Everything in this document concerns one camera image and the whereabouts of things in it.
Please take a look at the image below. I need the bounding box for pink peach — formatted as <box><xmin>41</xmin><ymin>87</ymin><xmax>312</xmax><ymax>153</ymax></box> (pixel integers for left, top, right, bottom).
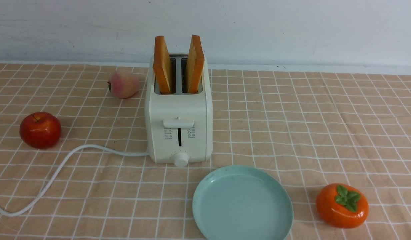
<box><xmin>107</xmin><ymin>70</ymin><xmax>140</xmax><ymax>99</ymax></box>

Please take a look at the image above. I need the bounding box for red apple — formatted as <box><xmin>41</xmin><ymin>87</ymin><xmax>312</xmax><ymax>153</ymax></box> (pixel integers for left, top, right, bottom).
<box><xmin>19</xmin><ymin>111</ymin><xmax>62</xmax><ymax>149</ymax></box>

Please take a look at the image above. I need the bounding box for orange checked tablecloth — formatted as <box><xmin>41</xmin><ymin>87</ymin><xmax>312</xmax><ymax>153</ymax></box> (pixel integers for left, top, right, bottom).
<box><xmin>0</xmin><ymin>63</ymin><xmax>411</xmax><ymax>240</ymax></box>

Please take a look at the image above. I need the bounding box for orange persimmon with green leaf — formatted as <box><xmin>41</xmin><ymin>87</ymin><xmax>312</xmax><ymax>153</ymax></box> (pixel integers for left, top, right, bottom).
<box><xmin>315</xmin><ymin>183</ymin><xmax>369</xmax><ymax>228</ymax></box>

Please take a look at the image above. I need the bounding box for light blue round plate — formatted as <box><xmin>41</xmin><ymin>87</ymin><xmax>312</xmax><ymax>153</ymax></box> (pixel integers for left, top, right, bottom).
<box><xmin>192</xmin><ymin>166</ymin><xmax>294</xmax><ymax>240</ymax></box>

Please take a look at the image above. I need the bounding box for toast slice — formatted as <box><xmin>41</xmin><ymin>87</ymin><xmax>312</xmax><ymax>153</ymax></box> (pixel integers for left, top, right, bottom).
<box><xmin>185</xmin><ymin>35</ymin><xmax>204</xmax><ymax>94</ymax></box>
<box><xmin>153</xmin><ymin>36</ymin><xmax>175</xmax><ymax>94</ymax></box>

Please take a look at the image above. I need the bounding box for white toaster power cable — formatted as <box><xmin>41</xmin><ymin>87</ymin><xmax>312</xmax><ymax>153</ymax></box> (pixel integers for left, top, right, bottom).
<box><xmin>0</xmin><ymin>144</ymin><xmax>149</xmax><ymax>217</ymax></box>

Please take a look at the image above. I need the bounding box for white two-slot toaster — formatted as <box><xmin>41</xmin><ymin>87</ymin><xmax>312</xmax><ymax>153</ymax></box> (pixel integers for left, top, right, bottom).
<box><xmin>144</xmin><ymin>54</ymin><xmax>213</xmax><ymax>167</ymax></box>

